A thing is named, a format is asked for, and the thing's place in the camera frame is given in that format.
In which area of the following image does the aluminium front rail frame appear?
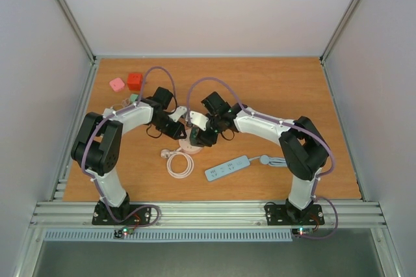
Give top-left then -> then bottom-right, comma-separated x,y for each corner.
29,200 -> 387,229

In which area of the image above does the white USB cable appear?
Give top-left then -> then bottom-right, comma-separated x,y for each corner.
112,99 -> 133,111

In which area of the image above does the green small plug charger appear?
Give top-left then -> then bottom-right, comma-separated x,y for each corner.
129,94 -> 140,103

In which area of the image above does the dark green patterned cube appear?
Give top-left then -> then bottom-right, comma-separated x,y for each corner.
188,127 -> 203,147

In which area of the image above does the white USB wall charger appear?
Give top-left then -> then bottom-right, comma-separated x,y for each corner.
103,108 -> 114,118

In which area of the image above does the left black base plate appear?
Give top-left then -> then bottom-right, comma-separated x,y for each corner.
92,202 -> 151,226

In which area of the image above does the left small circuit board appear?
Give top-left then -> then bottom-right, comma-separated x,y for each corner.
113,228 -> 135,239

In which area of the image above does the right small circuit board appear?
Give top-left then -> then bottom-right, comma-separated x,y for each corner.
292,227 -> 317,236

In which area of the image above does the small circuit board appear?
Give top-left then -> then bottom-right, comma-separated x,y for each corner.
292,227 -> 317,236
113,228 -> 135,239

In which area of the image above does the light blue coiled power cord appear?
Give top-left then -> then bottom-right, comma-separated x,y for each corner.
249,154 -> 292,169

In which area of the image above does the pink round socket hub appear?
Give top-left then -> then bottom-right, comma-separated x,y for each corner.
178,129 -> 203,155

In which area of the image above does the blue slotted cable duct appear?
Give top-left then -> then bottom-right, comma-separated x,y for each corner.
44,228 -> 292,243

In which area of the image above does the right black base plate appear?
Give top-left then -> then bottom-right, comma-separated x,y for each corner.
263,200 -> 325,226

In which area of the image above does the pink cube plug adapter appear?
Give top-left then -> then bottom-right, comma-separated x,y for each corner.
109,77 -> 125,92

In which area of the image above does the red cube plug adapter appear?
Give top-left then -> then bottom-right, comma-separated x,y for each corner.
127,72 -> 143,92

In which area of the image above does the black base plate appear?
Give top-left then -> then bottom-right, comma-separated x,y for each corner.
92,202 -> 151,226
263,200 -> 325,226

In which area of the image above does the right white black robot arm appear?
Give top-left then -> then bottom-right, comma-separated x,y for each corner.
187,92 -> 333,223

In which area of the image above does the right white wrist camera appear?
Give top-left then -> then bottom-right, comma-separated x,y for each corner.
185,111 -> 209,131

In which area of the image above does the light blue power strip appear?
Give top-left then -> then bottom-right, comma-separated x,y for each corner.
205,155 -> 250,182

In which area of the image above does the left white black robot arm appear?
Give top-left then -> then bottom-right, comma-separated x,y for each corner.
71,87 -> 187,224

